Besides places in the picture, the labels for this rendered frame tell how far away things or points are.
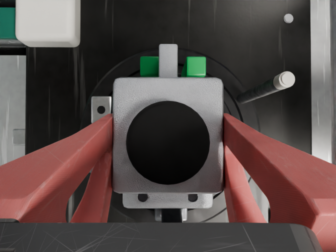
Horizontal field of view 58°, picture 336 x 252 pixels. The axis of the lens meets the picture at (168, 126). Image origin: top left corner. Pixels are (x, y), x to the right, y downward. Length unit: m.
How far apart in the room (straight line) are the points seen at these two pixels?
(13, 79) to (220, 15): 0.21
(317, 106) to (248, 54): 0.08
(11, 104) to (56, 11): 0.12
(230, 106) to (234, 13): 0.08
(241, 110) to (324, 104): 0.09
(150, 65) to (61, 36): 0.09
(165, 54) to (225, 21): 0.12
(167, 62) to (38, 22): 0.13
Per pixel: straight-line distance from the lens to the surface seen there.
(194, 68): 0.19
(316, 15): 0.31
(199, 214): 0.24
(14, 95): 0.34
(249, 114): 0.24
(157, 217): 0.23
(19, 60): 0.35
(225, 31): 0.27
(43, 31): 0.26
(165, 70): 0.16
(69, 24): 0.26
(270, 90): 0.18
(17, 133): 0.28
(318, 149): 0.30
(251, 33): 0.28
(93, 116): 0.22
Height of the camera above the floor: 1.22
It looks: 88 degrees down
